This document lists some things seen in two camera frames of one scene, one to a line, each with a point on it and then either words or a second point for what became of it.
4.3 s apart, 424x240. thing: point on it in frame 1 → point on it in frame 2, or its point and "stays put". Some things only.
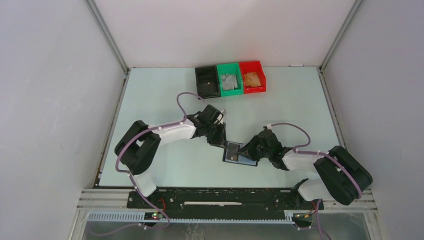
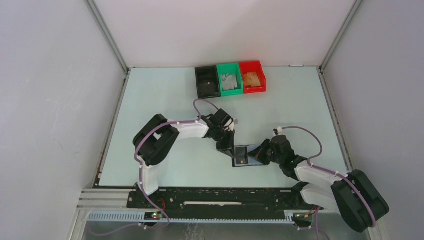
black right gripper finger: [250, 149] → [260, 150]
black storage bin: [207, 82] stays put
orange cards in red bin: [251, 79] stays put
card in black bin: [208, 87] stays put
